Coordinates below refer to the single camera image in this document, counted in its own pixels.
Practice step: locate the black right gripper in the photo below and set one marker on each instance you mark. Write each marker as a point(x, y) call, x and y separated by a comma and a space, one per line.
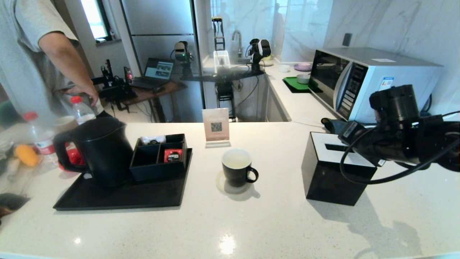
point(355, 138)

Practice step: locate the black electric kettle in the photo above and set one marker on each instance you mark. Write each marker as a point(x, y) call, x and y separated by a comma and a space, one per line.
point(104, 154)

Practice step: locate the person's right forearm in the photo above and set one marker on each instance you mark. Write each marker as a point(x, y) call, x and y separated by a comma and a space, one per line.
point(66, 61)

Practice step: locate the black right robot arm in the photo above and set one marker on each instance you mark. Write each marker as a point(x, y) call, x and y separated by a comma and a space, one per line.
point(413, 136)

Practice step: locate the person's right hand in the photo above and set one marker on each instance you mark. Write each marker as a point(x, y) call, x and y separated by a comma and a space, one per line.
point(84, 92)

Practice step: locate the black tissue box white lid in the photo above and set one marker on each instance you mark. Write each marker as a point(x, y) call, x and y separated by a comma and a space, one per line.
point(323, 183)

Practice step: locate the silver microwave oven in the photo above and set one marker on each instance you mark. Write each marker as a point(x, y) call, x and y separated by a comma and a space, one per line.
point(359, 72)

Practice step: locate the small grey bowl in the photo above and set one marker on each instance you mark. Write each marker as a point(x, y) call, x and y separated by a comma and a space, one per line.
point(303, 78)

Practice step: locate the green tray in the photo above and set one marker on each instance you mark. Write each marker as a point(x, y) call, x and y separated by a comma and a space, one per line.
point(293, 83)

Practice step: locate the purple plate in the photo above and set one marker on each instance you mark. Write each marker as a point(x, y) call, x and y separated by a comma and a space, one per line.
point(302, 66)

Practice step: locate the small white bowl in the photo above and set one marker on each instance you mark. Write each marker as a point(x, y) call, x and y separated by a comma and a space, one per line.
point(283, 67)

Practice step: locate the beige round dish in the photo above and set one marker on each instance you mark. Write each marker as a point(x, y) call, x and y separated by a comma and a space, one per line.
point(270, 61)

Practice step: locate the black mug white inside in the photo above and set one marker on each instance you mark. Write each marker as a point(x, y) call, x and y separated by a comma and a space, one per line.
point(235, 176)

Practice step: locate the QR code sign stand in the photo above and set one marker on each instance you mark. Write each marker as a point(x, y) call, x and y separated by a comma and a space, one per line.
point(215, 126)

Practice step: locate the white saucer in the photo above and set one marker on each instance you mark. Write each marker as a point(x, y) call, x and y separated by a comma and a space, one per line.
point(219, 183)

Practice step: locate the chrome kitchen faucet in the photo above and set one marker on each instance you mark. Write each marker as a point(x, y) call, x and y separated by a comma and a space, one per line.
point(239, 42)

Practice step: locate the white dish rack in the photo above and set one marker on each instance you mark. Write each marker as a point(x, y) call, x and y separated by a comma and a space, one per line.
point(221, 58)

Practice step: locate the red coffee sachet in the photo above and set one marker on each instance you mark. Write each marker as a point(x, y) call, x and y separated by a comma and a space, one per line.
point(173, 155)

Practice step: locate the wooden desk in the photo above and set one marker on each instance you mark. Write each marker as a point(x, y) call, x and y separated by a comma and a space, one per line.
point(169, 87)

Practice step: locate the white sugar sachets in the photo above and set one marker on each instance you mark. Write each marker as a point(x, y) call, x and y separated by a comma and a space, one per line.
point(152, 139)

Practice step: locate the black computer mouse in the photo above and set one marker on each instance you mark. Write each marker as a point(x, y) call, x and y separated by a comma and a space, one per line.
point(158, 89)

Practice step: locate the black compartment organizer box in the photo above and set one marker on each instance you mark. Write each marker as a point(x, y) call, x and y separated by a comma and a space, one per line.
point(154, 172)

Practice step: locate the black laptop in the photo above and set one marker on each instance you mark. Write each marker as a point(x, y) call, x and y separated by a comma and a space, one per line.
point(158, 70)

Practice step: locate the grey refrigerator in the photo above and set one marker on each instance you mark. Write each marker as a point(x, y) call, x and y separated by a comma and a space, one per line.
point(158, 21)

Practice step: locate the black serving tray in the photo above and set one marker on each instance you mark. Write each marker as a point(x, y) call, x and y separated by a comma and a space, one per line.
point(125, 198)

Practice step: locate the water bottle red cap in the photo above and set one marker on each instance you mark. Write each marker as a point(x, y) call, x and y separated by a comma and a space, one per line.
point(82, 111)
point(39, 136)

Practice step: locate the red toy apple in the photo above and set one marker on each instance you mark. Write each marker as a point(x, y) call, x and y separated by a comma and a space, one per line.
point(74, 157)

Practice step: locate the window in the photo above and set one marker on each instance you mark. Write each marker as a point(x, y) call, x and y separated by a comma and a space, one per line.
point(93, 18)

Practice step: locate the brown paper cup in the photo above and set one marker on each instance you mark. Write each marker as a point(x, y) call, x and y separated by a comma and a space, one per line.
point(66, 122)

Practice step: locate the orange toy fruit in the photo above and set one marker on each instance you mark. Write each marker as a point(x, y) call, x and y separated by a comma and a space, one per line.
point(26, 155)

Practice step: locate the person in grey t-shirt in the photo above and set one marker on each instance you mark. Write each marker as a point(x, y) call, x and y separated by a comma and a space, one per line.
point(21, 54)

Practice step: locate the green chair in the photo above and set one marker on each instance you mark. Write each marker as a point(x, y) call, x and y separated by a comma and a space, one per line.
point(7, 113)

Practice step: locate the dark wall socket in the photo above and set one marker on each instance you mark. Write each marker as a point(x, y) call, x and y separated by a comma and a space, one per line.
point(347, 39)

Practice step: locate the tall black frame stand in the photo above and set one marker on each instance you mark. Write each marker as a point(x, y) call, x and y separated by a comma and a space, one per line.
point(218, 35)

